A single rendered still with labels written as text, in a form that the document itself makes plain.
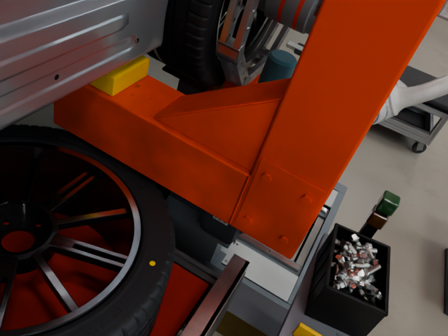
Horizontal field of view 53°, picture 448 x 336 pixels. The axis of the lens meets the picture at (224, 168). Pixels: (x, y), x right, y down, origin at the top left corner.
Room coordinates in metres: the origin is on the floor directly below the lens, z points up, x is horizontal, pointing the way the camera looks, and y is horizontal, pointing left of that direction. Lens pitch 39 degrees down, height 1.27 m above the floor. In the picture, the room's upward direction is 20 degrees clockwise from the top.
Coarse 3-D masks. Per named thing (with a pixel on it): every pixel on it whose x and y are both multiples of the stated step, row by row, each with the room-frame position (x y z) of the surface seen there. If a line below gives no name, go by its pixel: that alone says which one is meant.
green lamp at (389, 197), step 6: (384, 192) 0.86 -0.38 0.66; (390, 192) 0.86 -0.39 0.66; (384, 198) 0.83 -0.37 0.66; (390, 198) 0.84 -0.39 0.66; (396, 198) 0.85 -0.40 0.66; (378, 204) 0.83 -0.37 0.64; (384, 204) 0.83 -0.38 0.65; (390, 204) 0.82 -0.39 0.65; (396, 204) 0.82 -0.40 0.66; (378, 210) 0.83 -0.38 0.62; (384, 210) 0.82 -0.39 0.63; (390, 210) 0.82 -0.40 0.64
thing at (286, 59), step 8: (272, 56) 1.18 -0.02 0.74; (280, 56) 1.19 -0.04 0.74; (288, 56) 1.21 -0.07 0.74; (272, 64) 1.17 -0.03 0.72; (280, 64) 1.16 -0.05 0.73; (288, 64) 1.17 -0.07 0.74; (296, 64) 1.19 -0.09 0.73; (264, 72) 1.18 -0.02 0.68; (272, 72) 1.16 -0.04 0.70; (280, 72) 1.16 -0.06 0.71; (288, 72) 1.17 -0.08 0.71; (264, 80) 1.17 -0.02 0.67; (272, 80) 1.16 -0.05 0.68
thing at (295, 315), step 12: (324, 240) 0.85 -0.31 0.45; (312, 264) 0.75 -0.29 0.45; (312, 276) 0.72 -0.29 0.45; (300, 288) 0.67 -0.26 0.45; (300, 300) 0.64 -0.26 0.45; (288, 312) 0.60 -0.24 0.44; (300, 312) 0.61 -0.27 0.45; (288, 324) 0.57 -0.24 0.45; (312, 324) 0.59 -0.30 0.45; (324, 324) 0.60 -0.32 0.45
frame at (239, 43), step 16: (240, 0) 1.11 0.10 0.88; (256, 0) 1.09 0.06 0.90; (224, 32) 1.09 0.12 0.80; (240, 32) 1.08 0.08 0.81; (272, 32) 1.50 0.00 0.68; (288, 32) 1.54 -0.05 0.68; (224, 48) 1.09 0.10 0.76; (240, 48) 1.08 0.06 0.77; (256, 48) 1.45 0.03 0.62; (272, 48) 1.45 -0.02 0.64; (224, 64) 1.14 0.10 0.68; (240, 64) 1.13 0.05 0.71; (256, 64) 1.34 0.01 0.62; (240, 80) 1.18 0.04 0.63
